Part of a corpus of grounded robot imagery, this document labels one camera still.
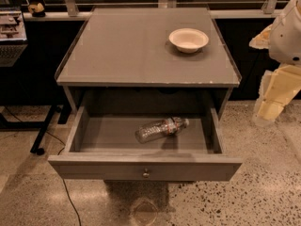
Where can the open grey top drawer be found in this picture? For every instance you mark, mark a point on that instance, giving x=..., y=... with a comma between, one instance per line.
x=104, y=147

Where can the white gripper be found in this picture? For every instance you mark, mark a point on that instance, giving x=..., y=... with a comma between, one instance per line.
x=286, y=42

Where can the open laptop computer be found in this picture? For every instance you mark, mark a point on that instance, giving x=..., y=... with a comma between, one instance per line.
x=13, y=39

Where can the black desk frame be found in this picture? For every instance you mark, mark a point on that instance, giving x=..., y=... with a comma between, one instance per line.
x=41, y=126

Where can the clear plastic water bottle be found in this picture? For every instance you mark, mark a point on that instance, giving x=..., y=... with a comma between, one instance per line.
x=159, y=129

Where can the grey wooden cabinet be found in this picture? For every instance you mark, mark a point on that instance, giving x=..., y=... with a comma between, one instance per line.
x=129, y=47

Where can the small yellow black object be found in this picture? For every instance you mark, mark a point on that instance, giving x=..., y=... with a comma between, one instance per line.
x=36, y=9

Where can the white paper bowl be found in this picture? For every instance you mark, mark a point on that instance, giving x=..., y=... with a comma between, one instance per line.
x=188, y=40

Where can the small brass drawer knob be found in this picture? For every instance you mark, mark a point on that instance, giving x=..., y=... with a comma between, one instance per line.
x=146, y=173

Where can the metal window rail frame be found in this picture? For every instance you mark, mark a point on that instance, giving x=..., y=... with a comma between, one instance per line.
x=163, y=3

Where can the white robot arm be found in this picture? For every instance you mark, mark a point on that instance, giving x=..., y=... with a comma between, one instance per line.
x=282, y=39

